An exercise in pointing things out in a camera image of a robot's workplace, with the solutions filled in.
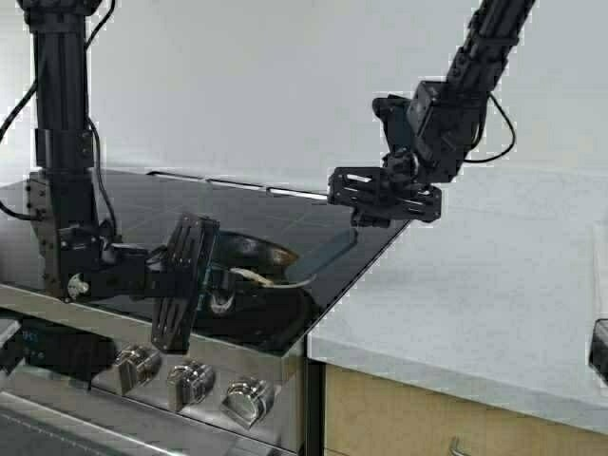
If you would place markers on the black spatula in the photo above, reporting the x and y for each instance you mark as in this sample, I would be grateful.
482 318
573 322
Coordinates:
307 267

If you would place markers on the black glass stove cooktop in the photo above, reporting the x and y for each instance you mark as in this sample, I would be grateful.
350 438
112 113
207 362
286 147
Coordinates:
64 415

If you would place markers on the metal cabinet handle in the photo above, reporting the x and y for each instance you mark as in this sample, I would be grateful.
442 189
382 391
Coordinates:
457 447

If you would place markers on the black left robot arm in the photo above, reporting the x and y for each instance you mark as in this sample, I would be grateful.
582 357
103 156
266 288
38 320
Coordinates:
62 193

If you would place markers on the steel stove knob middle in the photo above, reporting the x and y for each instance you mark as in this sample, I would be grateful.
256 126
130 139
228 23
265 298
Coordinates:
188 383

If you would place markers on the steel stove knob right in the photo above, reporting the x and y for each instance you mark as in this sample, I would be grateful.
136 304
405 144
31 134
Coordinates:
248 400

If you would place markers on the wooden base cabinet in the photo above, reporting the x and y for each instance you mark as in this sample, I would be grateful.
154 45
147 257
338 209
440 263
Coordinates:
369 415

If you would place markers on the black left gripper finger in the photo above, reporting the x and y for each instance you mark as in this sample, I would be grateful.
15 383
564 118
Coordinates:
184 269
218 291

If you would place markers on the black object right edge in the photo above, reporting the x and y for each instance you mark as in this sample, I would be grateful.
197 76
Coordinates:
597 358

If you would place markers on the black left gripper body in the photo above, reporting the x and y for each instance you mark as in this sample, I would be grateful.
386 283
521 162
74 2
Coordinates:
94 263

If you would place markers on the steel frying pan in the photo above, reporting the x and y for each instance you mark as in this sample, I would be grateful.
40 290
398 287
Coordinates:
237 250

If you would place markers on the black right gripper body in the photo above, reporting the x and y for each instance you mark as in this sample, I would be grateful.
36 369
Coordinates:
401 165

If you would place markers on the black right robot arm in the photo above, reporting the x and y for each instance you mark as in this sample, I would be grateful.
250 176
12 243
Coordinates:
429 137

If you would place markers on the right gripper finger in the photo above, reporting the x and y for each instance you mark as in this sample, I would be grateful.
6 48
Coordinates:
354 187
362 219

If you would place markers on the stove display panel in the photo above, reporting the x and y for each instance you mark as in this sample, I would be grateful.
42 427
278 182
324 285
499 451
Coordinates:
66 350

